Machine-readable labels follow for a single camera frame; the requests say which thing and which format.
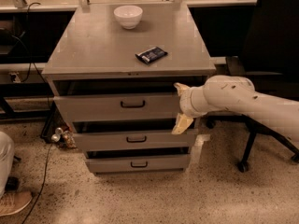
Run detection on grey drawer cabinet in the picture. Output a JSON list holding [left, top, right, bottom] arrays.
[[43, 3, 215, 160]]

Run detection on black office chair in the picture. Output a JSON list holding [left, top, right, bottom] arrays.
[[201, 0, 299, 172]]

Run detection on beige sneaker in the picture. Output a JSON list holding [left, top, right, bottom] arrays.
[[0, 191, 32, 217]]

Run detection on grey bottom drawer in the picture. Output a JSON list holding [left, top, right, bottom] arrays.
[[86, 154, 191, 173]]

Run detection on grey middle drawer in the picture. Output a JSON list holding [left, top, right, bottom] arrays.
[[74, 129, 197, 151]]

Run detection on black hanging cable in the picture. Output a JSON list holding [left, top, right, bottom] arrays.
[[12, 1, 52, 110]]

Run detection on white power outlet strip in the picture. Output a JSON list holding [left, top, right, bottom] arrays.
[[9, 72, 21, 83]]

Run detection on black floor cable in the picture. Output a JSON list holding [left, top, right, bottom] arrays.
[[20, 142, 54, 224]]

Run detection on shiny bottles on floor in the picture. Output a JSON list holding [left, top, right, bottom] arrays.
[[51, 127, 77, 148]]

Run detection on dark blue snack packet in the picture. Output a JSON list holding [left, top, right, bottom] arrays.
[[136, 47, 168, 64]]

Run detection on grey top drawer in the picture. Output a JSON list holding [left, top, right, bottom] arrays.
[[53, 91, 188, 123]]

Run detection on person's leg in light trousers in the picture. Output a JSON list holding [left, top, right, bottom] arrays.
[[0, 132, 15, 198]]

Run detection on white ceramic bowl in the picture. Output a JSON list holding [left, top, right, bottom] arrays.
[[114, 5, 143, 29]]

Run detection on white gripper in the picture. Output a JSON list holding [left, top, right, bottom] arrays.
[[172, 82, 215, 135]]

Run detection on grey drawer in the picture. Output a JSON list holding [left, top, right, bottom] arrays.
[[53, 91, 188, 123], [74, 129, 197, 151], [86, 154, 191, 173]]

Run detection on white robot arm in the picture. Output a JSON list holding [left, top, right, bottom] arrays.
[[172, 75, 299, 143]]

